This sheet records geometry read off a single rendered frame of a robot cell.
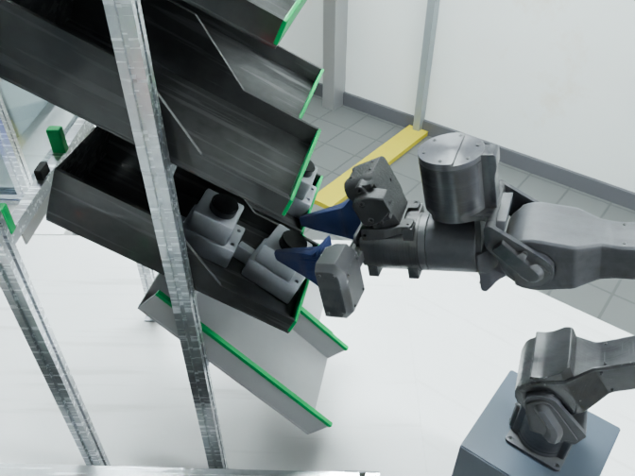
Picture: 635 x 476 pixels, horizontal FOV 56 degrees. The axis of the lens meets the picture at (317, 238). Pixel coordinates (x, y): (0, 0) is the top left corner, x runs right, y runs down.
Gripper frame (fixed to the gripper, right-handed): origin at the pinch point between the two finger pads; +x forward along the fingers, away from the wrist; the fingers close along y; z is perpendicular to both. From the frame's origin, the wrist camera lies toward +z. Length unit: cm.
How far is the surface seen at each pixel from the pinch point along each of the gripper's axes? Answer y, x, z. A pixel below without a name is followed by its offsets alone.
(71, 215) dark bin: 9.8, 21.6, 8.3
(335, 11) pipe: -261, 97, -28
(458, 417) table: -16.4, -8.4, -44.4
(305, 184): -12.7, 6.6, -0.3
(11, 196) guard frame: -36, 94, -15
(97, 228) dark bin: 9.3, 19.4, 6.6
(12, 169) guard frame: -36, 90, -8
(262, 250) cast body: 2.1, 5.8, -0.4
